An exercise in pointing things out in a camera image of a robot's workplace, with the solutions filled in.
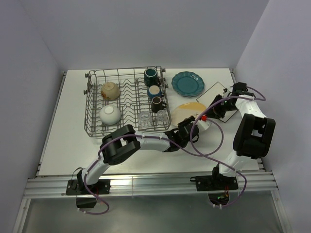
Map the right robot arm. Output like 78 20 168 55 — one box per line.
206 82 276 189

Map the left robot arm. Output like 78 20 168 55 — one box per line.
77 116 199 194

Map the cream bowl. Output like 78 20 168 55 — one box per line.
101 82 121 100

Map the brown mug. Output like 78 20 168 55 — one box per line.
151 96 167 113

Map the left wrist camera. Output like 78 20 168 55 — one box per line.
197 115 210 131

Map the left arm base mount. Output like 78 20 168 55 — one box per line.
66 179 110 209

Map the teal scalloped plate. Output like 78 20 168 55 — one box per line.
171 71 205 98

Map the clear drinking glass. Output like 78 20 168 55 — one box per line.
156 110 168 125

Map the white square plate black rim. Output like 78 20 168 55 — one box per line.
196 82 237 123

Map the aluminium rail frame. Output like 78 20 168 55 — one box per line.
13 70 292 233

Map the grey wire dish rack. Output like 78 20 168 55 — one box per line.
84 67 172 137

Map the cream yellow plate leaf motif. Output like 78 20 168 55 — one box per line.
171 102 206 128

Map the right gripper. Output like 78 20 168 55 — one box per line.
202 95 239 119

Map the white bowl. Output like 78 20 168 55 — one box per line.
100 105 121 125

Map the clear glass mug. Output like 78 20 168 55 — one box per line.
138 111 153 129

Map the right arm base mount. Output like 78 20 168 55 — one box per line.
190 175 239 206

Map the dark blue mug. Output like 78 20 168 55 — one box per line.
147 85 162 100

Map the teal green mug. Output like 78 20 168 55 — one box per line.
144 67 160 86

